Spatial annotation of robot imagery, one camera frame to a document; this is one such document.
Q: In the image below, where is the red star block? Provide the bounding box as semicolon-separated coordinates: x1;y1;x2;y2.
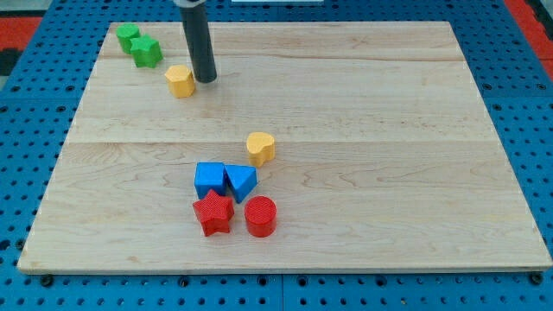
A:
193;189;234;237

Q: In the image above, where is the yellow hexagon block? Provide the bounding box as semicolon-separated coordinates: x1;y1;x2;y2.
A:
165;65;195;98

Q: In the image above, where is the yellow heart block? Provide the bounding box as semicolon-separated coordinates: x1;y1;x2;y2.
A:
246;132;276;168

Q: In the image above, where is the green cylinder block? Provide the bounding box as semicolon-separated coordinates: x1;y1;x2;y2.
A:
116;22;141;54

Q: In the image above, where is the red cylinder block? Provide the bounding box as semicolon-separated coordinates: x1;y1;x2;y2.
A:
244;195;277;238

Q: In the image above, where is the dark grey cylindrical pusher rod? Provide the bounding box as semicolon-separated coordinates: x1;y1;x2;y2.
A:
178;0;217;83

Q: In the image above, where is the light wooden board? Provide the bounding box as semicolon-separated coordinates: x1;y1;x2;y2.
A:
18;22;552;275

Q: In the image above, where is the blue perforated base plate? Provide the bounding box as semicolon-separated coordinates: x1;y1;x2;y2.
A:
1;0;552;310

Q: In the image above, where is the blue cube block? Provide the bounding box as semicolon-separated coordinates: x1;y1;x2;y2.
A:
194;162;226;199

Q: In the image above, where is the green star block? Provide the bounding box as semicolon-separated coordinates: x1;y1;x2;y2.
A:
130;34;163;68

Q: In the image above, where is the blue triangle block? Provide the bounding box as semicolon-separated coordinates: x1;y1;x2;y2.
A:
224;164;257;203

